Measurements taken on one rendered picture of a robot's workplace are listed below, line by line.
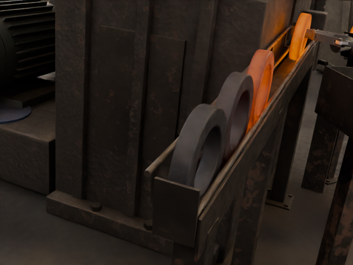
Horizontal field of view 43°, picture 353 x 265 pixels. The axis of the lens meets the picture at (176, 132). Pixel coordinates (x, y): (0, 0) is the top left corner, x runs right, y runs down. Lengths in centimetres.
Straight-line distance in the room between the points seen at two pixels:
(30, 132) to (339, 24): 329
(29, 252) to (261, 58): 101
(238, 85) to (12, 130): 124
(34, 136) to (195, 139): 124
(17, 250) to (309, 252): 103
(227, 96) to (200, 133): 18
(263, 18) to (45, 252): 102
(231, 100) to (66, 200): 105
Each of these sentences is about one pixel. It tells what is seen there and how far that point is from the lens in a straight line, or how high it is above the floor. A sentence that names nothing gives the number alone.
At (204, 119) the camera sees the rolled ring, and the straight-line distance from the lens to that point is 69.
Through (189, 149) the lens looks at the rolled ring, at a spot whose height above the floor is 71.
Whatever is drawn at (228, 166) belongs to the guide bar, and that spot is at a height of 62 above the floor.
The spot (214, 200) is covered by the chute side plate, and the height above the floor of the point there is 60.
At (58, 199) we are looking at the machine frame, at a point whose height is 7.
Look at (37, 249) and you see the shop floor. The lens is 164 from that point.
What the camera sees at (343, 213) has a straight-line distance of 140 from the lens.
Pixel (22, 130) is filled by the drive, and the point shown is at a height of 25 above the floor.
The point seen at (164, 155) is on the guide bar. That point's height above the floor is 66.
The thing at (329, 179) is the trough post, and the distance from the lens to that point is 236.
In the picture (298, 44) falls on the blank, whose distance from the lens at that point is 153.
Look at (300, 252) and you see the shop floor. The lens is 177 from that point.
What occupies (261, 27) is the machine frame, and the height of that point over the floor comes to 80.
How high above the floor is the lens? 98
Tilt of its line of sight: 22 degrees down
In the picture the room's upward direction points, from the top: 6 degrees clockwise
